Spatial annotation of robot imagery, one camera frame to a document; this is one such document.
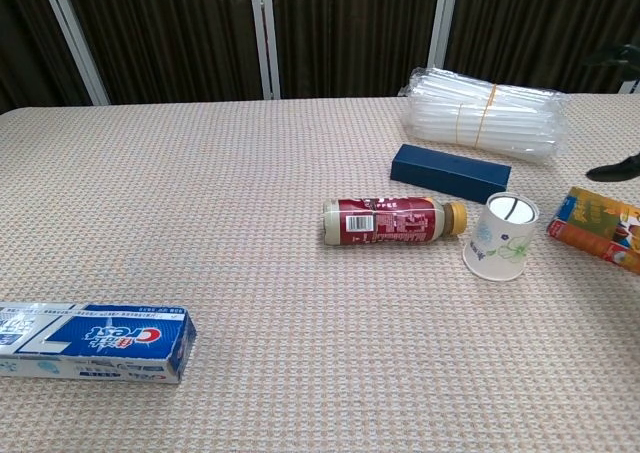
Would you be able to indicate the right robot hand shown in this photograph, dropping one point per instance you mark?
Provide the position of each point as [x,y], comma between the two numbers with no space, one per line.
[617,54]

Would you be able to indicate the white paper cup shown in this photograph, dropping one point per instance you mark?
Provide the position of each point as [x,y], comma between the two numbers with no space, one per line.
[500,248]

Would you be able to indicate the dark brown curtain panel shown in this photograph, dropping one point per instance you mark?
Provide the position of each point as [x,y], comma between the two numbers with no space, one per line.
[175,33]
[350,33]
[25,33]
[540,23]

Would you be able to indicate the clear plastic bag bundle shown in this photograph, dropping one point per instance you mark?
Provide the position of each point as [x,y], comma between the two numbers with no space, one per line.
[520,118]

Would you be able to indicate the long yellow rubber band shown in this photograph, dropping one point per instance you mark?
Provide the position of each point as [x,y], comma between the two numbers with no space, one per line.
[487,115]

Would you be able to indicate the short yellow rubber band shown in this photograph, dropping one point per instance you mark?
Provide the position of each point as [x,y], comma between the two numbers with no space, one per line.
[459,123]

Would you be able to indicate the orange yellow snack box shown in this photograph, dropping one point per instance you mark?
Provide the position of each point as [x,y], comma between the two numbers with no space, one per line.
[595,228]

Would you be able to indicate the dark blue rectangular box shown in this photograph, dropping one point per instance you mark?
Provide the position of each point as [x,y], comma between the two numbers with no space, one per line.
[445,173]

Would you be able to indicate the red label coffee bottle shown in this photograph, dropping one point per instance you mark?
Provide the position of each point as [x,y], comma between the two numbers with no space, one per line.
[390,221]

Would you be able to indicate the beige woven tablecloth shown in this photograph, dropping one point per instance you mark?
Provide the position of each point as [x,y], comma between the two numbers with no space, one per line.
[250,223]

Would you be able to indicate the blue white toothpaste box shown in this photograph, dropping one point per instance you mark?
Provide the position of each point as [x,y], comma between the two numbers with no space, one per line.
[100,338]

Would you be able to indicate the white partition post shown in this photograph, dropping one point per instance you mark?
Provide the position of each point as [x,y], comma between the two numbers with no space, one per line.
[265,38]
[442,23]
[632,85]
[74,38]

